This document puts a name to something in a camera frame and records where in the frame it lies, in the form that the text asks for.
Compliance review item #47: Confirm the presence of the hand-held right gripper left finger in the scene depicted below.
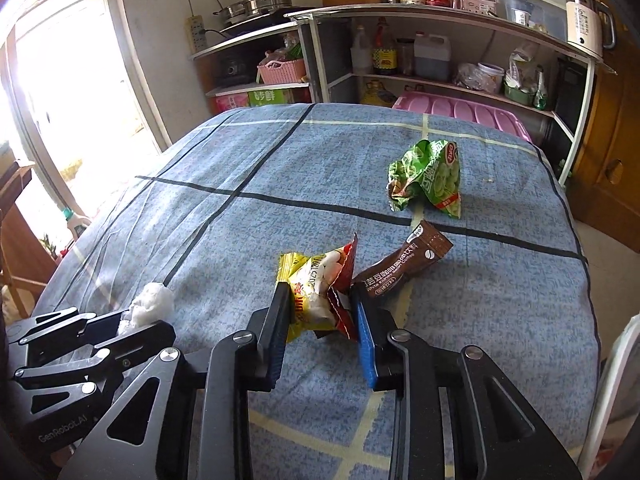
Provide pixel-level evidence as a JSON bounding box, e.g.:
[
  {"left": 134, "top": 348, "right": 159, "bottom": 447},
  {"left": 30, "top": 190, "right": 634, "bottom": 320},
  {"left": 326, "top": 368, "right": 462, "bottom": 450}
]
[{"left": 57, "top": 281, "right": 293, "bottom": 480}]

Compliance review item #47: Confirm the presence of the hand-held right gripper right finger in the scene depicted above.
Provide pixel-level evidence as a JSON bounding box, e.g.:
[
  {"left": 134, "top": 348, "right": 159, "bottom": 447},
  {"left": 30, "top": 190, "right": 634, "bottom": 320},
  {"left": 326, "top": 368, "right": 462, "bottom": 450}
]
[{"left": 350, "top": 287, "right": 583, "bottom": 480}]

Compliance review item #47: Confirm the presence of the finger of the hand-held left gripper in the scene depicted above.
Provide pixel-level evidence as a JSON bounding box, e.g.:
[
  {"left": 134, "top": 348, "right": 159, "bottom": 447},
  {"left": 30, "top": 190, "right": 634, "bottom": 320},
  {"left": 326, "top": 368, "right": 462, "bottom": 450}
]
[
  {"left": 6, "top": 309, "right": 128, "bottom": 367},
  {"left": 14, "top": 320, "right": 177, "bottom": 411}
]

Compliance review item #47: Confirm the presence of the white tissue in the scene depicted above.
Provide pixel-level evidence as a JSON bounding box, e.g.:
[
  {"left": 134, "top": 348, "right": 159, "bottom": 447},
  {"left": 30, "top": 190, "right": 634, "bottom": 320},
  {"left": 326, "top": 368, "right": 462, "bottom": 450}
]
[{"left": 116, "top": 282, "right": 176, "bottom": 336}]

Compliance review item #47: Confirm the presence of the yellow red snack bag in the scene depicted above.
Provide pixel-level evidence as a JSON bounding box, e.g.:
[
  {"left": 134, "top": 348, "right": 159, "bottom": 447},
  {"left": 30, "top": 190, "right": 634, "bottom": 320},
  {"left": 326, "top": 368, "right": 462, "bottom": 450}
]
[{"left": 277, "top": 232, "right": 360, "bottom": 343}]

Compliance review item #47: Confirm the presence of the white trash bin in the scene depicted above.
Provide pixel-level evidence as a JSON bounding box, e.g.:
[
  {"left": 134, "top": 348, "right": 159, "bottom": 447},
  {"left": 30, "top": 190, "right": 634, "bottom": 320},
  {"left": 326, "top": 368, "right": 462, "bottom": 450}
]
[{"left": 580, "top": 310, "right": 640, "bottom": 472}]

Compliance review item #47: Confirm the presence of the brown coffee drink packet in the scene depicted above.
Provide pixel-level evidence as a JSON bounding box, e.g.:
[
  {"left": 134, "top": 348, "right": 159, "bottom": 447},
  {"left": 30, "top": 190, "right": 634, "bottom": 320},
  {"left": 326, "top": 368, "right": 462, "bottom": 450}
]
[{"left": 350, "top": 220, "right": 454, "bottom": 306}]

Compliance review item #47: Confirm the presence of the wooden chair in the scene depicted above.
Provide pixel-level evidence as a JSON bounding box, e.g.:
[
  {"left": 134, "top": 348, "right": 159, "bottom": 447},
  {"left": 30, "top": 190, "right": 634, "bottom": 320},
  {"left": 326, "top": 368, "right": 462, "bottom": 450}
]
[{"left": 0, "top": 159, "right": 52, "bottom": 322}]

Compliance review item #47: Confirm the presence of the white green detergent bottle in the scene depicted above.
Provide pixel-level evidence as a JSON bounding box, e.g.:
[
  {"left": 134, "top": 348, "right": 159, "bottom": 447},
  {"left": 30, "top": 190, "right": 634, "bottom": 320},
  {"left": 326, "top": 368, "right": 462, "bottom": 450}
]
[{"left": 62, "top": 207, "right": 92, "bottom": 242}]

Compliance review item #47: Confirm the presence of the blue plaid tablecloth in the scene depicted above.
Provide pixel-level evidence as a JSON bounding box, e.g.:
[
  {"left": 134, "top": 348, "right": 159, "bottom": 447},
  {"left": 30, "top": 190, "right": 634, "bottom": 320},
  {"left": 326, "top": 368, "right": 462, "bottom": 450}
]
[{"left": 30, "top": 102, "right": 601, "bottom": 480}]

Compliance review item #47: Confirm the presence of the green snack bag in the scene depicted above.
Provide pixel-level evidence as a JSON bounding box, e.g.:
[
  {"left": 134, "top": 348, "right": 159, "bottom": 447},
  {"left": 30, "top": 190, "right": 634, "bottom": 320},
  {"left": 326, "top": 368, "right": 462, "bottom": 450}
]
[{"left": 387, "top": 139, "right": 463, "bottom": 220}]

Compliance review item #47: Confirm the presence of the pink printed carton box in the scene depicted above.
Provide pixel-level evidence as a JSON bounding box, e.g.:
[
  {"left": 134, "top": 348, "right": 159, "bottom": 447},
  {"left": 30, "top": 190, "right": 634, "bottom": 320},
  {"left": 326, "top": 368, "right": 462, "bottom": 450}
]
[{"left": 214, "top": 94, "right": 250, "bottom": 114}]

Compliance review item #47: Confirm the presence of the green printed carton box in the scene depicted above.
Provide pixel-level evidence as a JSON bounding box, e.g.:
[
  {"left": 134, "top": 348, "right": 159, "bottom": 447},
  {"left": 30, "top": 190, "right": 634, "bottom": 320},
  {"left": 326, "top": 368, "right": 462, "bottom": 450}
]
[{"left": 248, "top": 87, "right": 296, "bottom": 107}]

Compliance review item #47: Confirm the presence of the yellow cooking oil bottle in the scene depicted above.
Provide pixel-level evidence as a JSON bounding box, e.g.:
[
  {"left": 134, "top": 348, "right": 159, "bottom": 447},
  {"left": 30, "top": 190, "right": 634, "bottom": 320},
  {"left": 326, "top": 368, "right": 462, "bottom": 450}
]
[{"left": 359, "top": 79, "right": 399, "bottom": 109}]

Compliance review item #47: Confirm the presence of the pink plastic stool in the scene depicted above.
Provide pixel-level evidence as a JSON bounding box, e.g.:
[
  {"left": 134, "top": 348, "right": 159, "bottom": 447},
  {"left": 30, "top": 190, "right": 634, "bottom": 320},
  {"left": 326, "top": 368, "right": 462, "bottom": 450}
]
[{"left": 391, "top": 90, "right": 534, "bottom": 144}]

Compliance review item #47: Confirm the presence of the window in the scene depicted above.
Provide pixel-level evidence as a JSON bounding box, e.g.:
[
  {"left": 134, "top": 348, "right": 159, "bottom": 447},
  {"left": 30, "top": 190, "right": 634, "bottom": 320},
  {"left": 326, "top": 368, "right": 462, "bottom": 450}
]
[{"left": 0, "top": 0, "right": 174, "bottom": 261}]

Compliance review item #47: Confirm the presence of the pink woven basket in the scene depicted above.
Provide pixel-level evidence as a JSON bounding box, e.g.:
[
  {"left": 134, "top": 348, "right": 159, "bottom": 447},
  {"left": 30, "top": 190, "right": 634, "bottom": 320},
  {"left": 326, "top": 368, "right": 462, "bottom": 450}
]
[{"left": 257, "top": 58, "right": 307, "bottom": 86}]

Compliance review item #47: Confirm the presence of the clear bag of food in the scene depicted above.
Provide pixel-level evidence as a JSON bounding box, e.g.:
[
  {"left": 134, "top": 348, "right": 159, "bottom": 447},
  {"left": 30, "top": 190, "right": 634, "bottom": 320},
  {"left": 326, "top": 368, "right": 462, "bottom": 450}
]
[{"left": 453, "top": 62, "right": 484, "bottom": 91}]

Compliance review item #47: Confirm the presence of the dark glass jar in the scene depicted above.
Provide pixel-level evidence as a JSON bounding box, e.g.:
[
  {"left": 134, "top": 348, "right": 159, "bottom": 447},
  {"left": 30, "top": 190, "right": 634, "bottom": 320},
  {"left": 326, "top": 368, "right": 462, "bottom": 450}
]
[{"left": 397, "top": 37, "right": 416, "bottom": 77}]

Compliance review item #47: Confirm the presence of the clear plastic bottle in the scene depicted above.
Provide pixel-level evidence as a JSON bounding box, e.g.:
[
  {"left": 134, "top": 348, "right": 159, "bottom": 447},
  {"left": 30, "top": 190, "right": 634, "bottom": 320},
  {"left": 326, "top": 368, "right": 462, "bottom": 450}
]
[{"left": 350, "top": 24, "right": 375, "bottom": 76}]

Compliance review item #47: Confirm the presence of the red capped soy sauce bottle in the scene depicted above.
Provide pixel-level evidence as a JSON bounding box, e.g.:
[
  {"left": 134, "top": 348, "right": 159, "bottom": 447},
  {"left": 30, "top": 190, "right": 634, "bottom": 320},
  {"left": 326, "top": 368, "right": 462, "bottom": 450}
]
[{"left": 372, "top": 17, "right": 400, "bottom": 77}]

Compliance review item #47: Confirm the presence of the white plastic jerrycan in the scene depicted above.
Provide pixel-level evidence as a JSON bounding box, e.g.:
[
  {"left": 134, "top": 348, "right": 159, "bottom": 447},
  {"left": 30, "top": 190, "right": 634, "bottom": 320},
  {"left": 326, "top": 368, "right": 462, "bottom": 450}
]
[{"left": 413, "top": 31, "right": 453, "bottom": 83}]

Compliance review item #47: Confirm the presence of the white plastic tub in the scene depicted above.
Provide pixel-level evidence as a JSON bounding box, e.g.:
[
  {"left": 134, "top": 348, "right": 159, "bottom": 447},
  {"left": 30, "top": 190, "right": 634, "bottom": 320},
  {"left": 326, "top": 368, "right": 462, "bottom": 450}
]
[{"left": 475, "top": 62, "right": 504, "bottom": 94}]

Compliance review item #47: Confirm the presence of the small white shelf unit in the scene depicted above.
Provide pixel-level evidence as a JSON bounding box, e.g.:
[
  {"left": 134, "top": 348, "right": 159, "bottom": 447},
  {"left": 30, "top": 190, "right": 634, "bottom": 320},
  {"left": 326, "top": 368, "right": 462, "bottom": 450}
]
[{"left": 192, "top": 22, "right": 321, "bottom": 117}]

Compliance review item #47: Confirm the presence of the green glass bottle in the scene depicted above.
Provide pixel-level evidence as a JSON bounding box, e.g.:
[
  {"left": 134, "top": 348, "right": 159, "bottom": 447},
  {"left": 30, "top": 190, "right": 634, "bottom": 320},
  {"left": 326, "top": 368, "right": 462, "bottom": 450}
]
[{"left": 532, "top": 65, "right": 549, "bottom": 111}]

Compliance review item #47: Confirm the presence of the white power strip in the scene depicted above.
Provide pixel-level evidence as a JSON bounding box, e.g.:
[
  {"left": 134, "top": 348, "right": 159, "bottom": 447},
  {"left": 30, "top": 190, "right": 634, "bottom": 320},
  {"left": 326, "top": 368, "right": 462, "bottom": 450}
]
[{"left": 186, "top": 14, "right": 209, "bottom": 54}]

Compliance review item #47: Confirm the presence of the white plastic bag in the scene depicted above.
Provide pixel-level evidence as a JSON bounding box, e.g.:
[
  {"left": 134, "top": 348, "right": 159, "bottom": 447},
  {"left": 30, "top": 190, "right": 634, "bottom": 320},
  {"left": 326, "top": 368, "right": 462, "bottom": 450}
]
[{"left": 507, "top": 49, "right": 539, "bottom": 86}]

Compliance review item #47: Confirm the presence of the black induction cooker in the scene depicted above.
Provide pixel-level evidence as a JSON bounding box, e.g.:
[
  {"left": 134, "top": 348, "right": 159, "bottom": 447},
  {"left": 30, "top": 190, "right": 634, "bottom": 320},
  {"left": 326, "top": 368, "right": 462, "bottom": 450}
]
[{"left": 220, "top": 12, "right": 297, "bottom": 32}]

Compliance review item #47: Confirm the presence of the wooden door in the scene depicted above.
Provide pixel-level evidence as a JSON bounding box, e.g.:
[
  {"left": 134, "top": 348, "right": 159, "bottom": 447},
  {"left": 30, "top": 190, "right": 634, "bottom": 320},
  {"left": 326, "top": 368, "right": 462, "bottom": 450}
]
[{"left": 569, "top": 0, "right": 640, "bottom": 242}]

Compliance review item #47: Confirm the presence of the stainless steel lidded pan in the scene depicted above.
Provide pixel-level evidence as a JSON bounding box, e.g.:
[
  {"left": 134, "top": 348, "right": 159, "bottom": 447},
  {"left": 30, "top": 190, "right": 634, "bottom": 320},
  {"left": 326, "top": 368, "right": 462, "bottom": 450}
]
[{"left": 212, "top": 2, "right": 251, "bottom": 24}]

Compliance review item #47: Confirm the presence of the stainless steel steamer pot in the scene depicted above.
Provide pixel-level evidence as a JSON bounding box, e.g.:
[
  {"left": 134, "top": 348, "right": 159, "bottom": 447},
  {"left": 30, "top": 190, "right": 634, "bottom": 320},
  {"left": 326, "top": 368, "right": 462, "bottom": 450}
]
[{"left": 243, "top": 0, "right": 294, "bottom": 17}]

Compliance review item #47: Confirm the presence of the long white shelf unit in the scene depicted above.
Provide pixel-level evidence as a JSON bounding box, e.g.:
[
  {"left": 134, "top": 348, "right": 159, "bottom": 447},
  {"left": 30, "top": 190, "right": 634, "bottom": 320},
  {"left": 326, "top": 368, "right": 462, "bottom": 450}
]
[{"left": 283, "top": 3, "right": 619, "bottom": 187}]

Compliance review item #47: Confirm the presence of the pink utensil rack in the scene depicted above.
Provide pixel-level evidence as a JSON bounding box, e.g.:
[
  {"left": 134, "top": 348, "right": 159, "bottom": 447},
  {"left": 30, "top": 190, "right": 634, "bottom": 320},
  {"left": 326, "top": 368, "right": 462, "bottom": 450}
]
[{"left": 462, "top": 0, "right": 500, "bottom": 17}]

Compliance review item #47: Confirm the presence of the clear plastic storage box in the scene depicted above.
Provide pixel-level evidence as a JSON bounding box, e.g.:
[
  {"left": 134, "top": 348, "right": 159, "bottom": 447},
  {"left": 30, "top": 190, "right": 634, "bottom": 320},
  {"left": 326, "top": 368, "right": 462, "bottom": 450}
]
[{"left": 501, "top": 0, "right": 569, "bottom": 36}]

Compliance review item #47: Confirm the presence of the white electric kettle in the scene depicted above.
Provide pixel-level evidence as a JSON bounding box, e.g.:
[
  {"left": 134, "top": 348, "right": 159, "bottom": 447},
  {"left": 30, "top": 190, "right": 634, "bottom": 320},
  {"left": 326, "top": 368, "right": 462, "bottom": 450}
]
[{"left": 563, "top": 0, "right": 616, "bottom": 59}]

